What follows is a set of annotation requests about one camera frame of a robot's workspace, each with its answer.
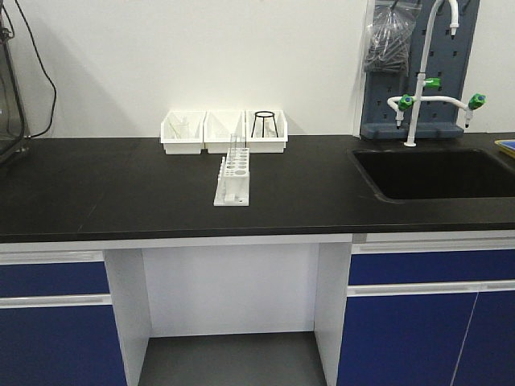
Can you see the clear glass test tube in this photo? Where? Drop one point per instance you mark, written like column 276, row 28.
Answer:
column 236, row 144

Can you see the white test tube rack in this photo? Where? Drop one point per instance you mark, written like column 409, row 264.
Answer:
column 233, row 179

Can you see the blue-grey pegboard drying rack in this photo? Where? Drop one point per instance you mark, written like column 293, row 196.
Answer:
column 451, row 44

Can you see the right white storage bin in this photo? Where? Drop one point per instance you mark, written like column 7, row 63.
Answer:
column 266, row 145

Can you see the white storage bin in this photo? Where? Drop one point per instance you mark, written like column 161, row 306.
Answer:
column 192, row 145
column 266, row 145
column 234, row 121

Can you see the glassware in right bin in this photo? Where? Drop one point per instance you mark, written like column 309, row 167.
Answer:
column 267, row 129

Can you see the glass flask in middle bin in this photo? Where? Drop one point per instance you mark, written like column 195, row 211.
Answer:
column 221, row 132

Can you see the middle white storage bin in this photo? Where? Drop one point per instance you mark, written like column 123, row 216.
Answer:
column 234, row 121

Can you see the yellow green stirring rod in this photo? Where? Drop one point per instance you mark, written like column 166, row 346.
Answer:
column 173, row 133

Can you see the left white storage bin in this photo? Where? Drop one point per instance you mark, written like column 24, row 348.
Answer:
column 192, row 145

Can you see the glass beaker in left bin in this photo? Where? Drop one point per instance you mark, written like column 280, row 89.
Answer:
column 182, row 126

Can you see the black lab sink basin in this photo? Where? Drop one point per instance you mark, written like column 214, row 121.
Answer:
column 405, row 175

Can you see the white gooseneck lab faucet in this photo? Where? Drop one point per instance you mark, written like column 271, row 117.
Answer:
column 401, row 103

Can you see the right blue cabinet drawer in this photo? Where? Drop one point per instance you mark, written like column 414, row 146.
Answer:
column 402, row 268

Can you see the blue cabinet drawer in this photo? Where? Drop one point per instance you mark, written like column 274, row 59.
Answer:
column 53, row 279
column 402, row 268

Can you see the clear plastic bag of tubes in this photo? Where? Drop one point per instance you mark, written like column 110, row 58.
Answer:
column 391, row 30

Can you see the right blue cabinet door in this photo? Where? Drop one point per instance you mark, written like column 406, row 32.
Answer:
column 434, row 339

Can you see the blue cabinet door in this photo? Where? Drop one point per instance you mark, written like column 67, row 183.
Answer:
column 76, row 345
column 434, row 339

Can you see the left blue cabinet door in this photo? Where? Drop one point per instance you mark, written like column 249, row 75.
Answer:
column 76, row 345

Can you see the left blue cabinet drawer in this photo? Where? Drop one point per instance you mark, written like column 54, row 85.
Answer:
column 53, row 279

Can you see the metal equipment at left edge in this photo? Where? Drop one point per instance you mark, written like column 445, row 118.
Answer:
column 14, row 136

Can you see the yellow blue tray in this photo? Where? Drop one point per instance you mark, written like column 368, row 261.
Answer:
column 506, row 146

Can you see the black wire tripod stand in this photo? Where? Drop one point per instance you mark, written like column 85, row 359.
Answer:
column 262, row 115

